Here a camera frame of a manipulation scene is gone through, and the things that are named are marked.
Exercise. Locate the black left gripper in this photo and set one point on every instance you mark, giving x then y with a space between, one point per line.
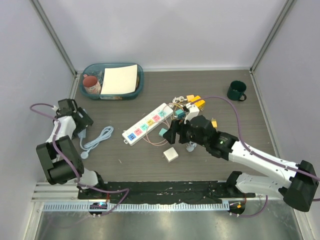
86 121

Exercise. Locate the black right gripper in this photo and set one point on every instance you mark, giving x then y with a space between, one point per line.
170 135

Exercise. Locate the white charger block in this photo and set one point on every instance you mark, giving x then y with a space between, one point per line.
170 154

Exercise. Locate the white power strip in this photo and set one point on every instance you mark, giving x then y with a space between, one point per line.
149 122

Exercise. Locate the orange USB charger plug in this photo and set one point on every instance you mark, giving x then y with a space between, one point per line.
190 98

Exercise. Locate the yellow cube socket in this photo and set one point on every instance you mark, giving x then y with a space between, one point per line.
199 102

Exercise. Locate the pale yellow USB charger plug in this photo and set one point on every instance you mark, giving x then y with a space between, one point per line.
214 123

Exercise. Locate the teal USB charger plug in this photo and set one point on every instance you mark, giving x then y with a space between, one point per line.
179 114

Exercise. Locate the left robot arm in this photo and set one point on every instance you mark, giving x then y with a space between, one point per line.
60 161

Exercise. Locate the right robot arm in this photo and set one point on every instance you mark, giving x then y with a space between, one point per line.
295 183

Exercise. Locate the red patterned cup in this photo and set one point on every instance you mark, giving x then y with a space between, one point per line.
91 84

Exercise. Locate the teal plastic basin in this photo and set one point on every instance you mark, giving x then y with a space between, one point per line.
97 69

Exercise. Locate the white paper sheet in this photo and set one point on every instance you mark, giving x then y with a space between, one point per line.
119 80

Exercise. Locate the dark green mug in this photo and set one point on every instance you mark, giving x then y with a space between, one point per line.
236 91

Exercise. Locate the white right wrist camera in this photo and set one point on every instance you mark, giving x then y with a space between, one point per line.
191 111

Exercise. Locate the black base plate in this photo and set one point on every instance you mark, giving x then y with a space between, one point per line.
172 192

